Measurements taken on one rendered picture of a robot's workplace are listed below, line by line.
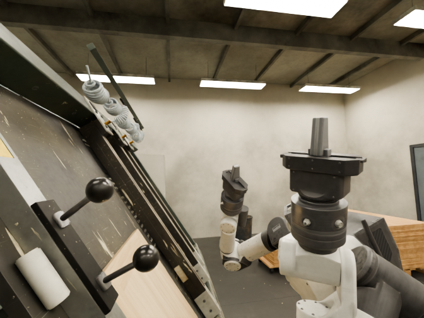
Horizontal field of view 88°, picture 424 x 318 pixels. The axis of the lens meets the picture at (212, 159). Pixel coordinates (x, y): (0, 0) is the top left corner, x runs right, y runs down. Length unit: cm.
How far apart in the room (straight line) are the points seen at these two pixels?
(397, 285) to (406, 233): 386
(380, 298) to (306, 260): 22
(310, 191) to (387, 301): 31
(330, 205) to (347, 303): 16
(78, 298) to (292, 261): 35
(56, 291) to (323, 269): 40
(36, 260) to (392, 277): 64
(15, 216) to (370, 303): 65
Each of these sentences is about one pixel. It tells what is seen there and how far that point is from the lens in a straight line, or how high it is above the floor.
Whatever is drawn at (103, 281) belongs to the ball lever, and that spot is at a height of 139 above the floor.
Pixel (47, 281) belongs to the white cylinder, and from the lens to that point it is 40.
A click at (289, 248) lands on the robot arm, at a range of 45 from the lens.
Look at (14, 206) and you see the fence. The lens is 44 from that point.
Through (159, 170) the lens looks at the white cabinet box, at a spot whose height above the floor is 174.
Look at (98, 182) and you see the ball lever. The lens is 35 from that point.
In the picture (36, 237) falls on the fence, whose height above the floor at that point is 147.
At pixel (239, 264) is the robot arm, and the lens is 110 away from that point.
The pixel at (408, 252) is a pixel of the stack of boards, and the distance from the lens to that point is 457.
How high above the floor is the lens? 155
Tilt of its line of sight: 5 degrees up
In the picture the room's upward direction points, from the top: 2 degrees counter-clockwise
